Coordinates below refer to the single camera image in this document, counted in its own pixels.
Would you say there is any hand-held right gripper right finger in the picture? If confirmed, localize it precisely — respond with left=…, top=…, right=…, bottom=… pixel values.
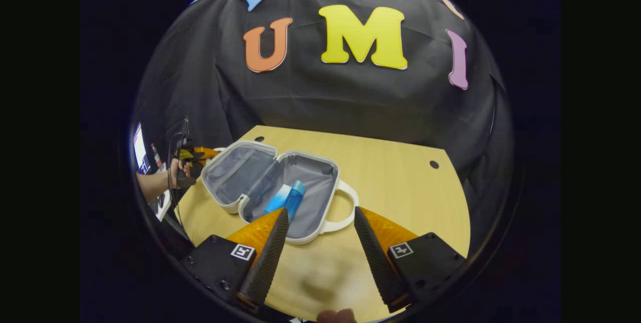
left=354, top=206, right=467, bottom=313

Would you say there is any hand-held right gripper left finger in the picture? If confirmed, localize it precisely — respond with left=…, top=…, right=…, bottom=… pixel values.
left=180, top=207, right=290, bottom=313

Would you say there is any blue-capped skin care bottle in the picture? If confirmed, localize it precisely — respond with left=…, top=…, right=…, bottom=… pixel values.
left=284, top=180, right=306, bottom=223

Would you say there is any white suitcase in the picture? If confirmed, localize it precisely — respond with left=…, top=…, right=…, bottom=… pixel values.
left=200, top=140, right=360, bottom=245

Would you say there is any lit computer screen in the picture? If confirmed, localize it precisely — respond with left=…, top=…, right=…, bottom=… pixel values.
left=134, top=123, right=151, bottom=174

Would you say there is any black backdrop cloth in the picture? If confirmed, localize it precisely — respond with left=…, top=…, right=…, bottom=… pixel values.
left=133, top=0, right=512, bottom=263

